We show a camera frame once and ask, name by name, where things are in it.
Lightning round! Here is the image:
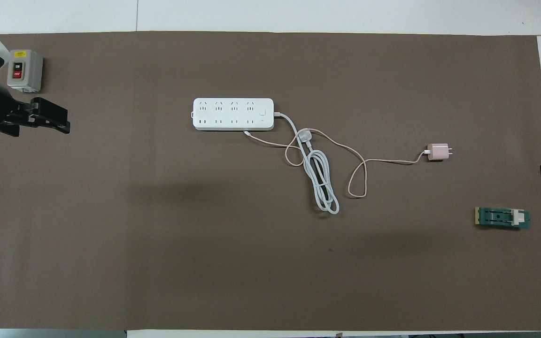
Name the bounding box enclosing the white power strip cord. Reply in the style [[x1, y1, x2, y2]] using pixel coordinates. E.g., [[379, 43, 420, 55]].
[[273, 111, 340, 215]]

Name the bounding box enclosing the brown table mat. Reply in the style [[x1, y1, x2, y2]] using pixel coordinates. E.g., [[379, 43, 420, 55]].
[[0, 31, 541, 330]]

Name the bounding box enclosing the white power strip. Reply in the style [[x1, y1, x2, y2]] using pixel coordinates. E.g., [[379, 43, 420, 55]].
[[193, 98, 275, 131]]

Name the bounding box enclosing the green knife switch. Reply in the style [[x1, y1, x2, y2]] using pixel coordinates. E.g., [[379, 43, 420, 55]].
[[475, 207, 531, 230]]

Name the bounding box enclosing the pink charger block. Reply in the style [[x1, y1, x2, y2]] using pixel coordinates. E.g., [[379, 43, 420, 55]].
[[428, 143, 453, 161]]

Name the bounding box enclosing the pink charging cable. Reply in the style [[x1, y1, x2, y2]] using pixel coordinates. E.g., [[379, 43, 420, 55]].
[[244, 128, 432, 199]]

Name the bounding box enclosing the grey on-off switch box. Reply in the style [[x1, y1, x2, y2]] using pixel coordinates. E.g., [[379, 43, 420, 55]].
[[7, 49, 44, 93]]

